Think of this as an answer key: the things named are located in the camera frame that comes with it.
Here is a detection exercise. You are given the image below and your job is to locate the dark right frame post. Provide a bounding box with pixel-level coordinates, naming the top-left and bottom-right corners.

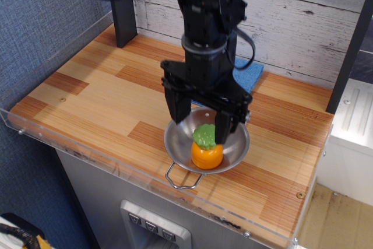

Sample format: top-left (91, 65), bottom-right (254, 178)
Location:
top-left (325, 0), bottom-right (372, 114)

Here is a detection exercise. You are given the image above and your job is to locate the silver toy fridge cabinet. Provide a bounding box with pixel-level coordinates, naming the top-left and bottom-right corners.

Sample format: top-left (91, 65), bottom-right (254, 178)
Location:
top-left (58, 151), bottom-right (287, 248)

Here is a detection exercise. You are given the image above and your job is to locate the silver water dispenser panel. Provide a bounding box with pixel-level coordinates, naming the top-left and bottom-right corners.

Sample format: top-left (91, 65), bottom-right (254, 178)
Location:
top-left (120, 199), bottom-right (192, 248)

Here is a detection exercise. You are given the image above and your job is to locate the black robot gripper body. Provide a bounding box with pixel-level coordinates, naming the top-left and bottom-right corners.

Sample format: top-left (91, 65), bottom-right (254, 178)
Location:
top-left (161, 34), bottom-right (252, 123)

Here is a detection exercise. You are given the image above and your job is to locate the orange toy carrot green top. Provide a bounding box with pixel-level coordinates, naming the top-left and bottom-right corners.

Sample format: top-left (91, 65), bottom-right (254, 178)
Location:
top-left (191, 124), bottom-right (224, 170)

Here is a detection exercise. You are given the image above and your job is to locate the blue folded towel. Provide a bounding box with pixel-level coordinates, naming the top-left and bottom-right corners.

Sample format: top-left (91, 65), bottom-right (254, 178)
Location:
top-left (191, 57), bottom-right (265, 107)

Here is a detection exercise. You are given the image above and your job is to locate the steel bowl with wire handles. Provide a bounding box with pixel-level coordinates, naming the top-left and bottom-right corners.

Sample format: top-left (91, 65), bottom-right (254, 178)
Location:
top-left (164, 107), bottom-right (249, 190)

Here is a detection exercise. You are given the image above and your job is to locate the clear acrylic table guard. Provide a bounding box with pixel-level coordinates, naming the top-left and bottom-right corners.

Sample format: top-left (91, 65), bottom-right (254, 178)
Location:
top-left (1, 3), bottom-right (339, 248)

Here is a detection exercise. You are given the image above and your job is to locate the yellow object bottom corner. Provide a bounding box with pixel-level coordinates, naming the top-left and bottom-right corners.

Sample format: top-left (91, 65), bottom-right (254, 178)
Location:
top-left (36, 236), bottom-right (52, 249)

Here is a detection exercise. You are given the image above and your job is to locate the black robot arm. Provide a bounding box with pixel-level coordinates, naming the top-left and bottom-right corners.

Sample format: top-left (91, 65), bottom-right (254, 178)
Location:
top-left (161, 0), bottom-right (252, 144)

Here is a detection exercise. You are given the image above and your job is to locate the white toy appliance top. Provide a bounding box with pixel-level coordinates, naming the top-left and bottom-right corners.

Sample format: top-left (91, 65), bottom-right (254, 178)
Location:
top-left (331, 79), bottom-right (372, 149)

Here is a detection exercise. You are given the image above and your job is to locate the dark frame post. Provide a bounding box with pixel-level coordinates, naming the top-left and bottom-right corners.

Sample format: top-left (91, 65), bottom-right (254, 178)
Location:
top-left (111, 0), bottom-right (138, 48)
top-left (325, 0), bottom-right (372, 114)

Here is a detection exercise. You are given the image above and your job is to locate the dark left frame post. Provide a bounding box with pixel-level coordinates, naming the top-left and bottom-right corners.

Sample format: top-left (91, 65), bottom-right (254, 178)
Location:
top-left (111, 0), bottom-right (138, 48)

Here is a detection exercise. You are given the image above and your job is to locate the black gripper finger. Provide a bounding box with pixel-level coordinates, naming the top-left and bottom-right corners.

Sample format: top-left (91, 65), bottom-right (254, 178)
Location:
top-left (215, 111), bottom-right (238, 144)
top-left (164, 87), bottom-right (192, 124)

